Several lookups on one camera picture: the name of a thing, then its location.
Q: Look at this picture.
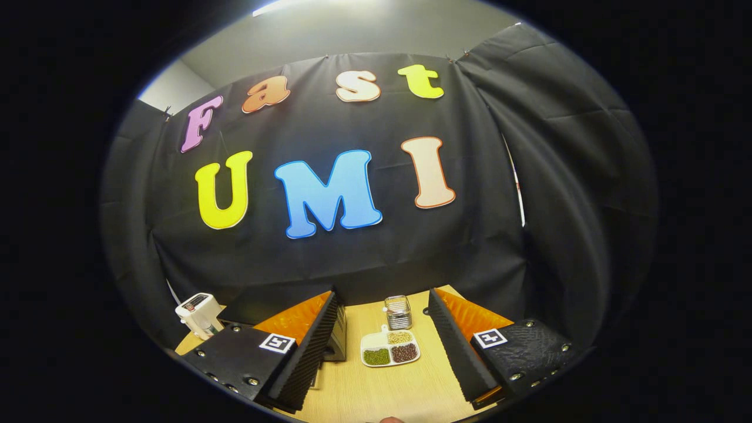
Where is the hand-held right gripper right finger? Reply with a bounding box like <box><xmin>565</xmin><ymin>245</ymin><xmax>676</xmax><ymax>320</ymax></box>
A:
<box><xmin>428</xmin><ymin>288</ymin><xmax>579</xmax><ymax>410</ymax></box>

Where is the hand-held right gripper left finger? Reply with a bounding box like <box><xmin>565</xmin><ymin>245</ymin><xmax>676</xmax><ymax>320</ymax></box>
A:
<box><xmin>181</xmin><ymin>291</ymin><xmax>340</xmax><ymax>412</ymax></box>

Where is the black electric oven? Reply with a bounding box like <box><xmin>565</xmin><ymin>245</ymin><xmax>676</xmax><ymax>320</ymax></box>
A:
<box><xmin>219</xmin><ymin>284</ymin><xmax>348</xmax><ymax>390</ymax></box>

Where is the white divided dish of beans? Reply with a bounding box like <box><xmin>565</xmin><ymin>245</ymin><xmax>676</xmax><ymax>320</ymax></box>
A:
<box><xmin>360</xmin><ymin>324</ymin><xmax>421</xmax><ymax>368</ymax></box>

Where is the black backdrop cloth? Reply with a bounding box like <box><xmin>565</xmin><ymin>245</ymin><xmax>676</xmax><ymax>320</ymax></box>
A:
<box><xmin>100</xmin><ymin>22</ymin><xmax>662</xmax><ymax>353</ymax></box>

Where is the white toaster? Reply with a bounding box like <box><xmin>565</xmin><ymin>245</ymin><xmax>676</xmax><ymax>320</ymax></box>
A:
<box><xmin>175</xmin><ymin>292</ymin><xmax>221</xmax><ymax>340</ymax></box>

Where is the metal wire basket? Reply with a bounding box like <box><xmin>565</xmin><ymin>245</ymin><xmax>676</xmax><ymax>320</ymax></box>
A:
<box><xmin>384</xmin><ymin>295</ymin><xmax>412</xmax><ymax>331</ymax></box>

